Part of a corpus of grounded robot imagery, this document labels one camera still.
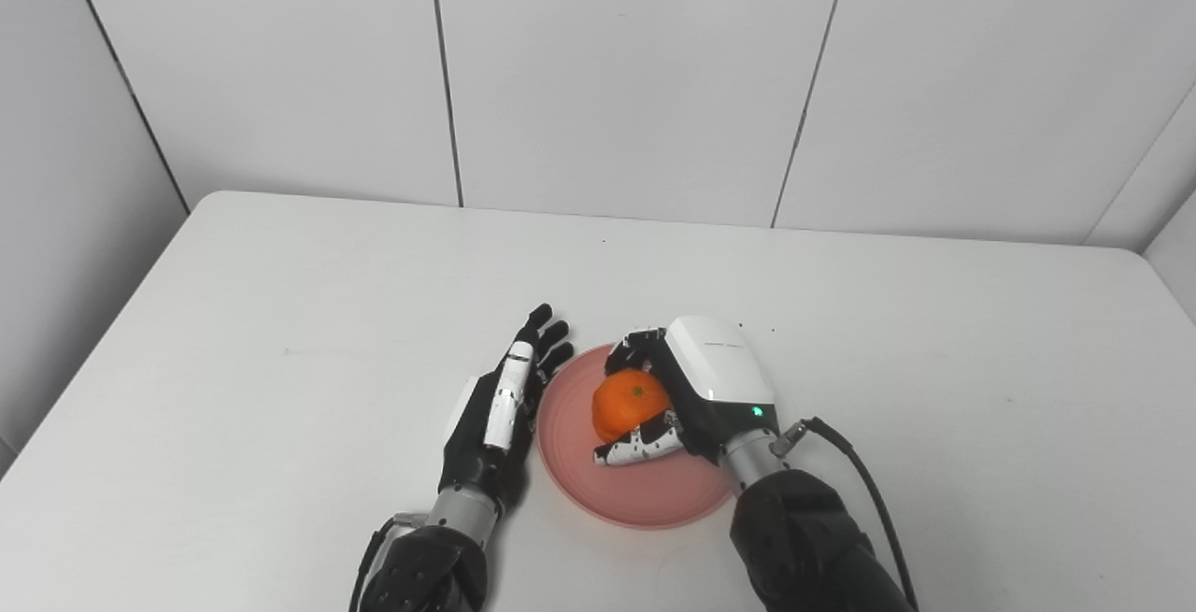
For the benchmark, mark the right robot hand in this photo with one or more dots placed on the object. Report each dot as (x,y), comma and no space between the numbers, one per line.
(705,392)

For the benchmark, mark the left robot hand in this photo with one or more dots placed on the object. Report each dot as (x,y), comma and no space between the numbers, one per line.
(495,425)

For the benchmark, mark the orange fruit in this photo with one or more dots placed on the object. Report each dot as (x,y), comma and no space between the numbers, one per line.
(631,404)

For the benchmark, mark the pink plate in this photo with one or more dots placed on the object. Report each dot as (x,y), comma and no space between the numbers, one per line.
(635,491)

